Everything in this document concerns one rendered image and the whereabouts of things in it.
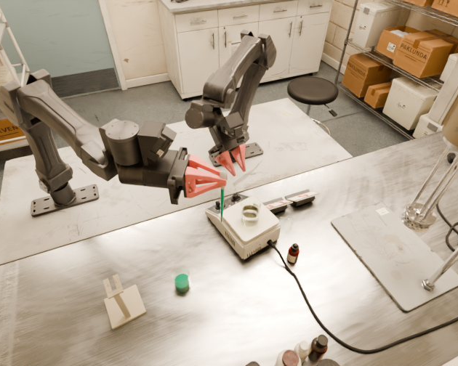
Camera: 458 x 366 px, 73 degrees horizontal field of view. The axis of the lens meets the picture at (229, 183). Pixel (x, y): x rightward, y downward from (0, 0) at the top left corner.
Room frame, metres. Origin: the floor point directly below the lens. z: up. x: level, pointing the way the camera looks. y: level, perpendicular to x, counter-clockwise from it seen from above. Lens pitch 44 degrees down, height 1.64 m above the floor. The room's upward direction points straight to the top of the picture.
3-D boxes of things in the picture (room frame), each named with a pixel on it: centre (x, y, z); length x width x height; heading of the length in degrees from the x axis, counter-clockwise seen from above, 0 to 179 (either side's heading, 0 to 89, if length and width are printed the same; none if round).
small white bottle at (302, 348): (0.21, -0.15, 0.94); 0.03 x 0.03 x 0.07
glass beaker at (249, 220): (0.51, -0.05, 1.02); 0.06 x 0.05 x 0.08; 169
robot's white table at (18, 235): (0.88, 0.18, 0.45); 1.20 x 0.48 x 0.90; 113
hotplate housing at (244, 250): (0.55, -0.04, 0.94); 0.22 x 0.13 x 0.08; 34
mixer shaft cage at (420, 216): (0.47, -0.46, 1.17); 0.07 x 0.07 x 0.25
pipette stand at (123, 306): (0.32, 0.25, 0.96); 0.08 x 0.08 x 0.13; 30
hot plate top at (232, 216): (0.53, -0.06, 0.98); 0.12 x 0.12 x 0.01; 34
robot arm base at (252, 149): (0.90, -0.03, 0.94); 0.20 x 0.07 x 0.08; 113
